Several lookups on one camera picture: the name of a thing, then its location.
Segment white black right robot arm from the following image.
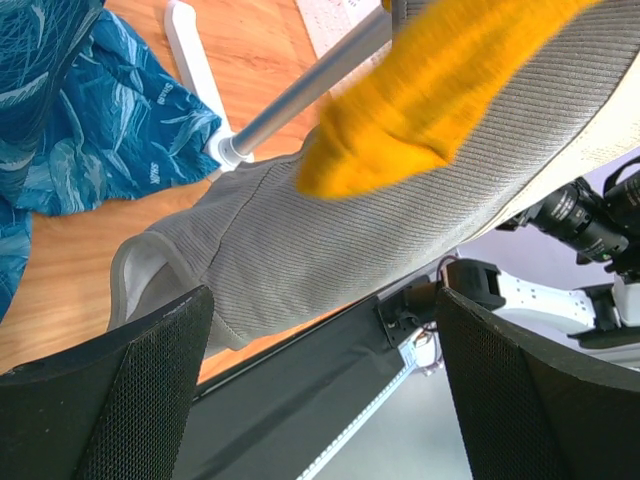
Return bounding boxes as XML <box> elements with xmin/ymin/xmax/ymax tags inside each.
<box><xmin>441</xmin><ymin>158</ymin><xmax>639</xmax><ymax>370</ymax></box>

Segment white drying rack stand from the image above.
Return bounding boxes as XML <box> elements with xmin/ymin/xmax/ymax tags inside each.
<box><xmin>164</xmin><ymin>1</ymin><xmax>391</xmax><ymax>171</ymax></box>

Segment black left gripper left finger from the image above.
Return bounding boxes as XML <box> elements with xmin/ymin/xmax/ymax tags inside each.
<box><xmin>1</xmin><ymin>287</ymin><xmax>214</xmax><ymax>479</ymax></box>

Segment grey cloth garment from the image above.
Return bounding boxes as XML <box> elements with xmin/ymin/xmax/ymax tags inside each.
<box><xmin>109</xmin><ymin>1</ymin><xmax>639</xmax><ymax>354</ymax></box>

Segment blue patterned shorts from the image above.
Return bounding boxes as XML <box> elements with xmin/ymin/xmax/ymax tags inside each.
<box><xmin>1</xmin><ymin>1</ymin><xmax>222</xmax><ymax>309</ymax></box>

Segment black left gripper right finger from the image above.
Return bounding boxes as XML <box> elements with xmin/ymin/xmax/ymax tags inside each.
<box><xmin>436</xmin><ymin>288</ymin><xmax>639</xmax><ymax>479</ymax></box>

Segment white perforated plastic basket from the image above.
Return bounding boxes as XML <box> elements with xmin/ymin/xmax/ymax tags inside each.
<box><xmin>296</xmin><ymin>0</ymin><xmax>391</xmax><ymax>96</ymax></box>

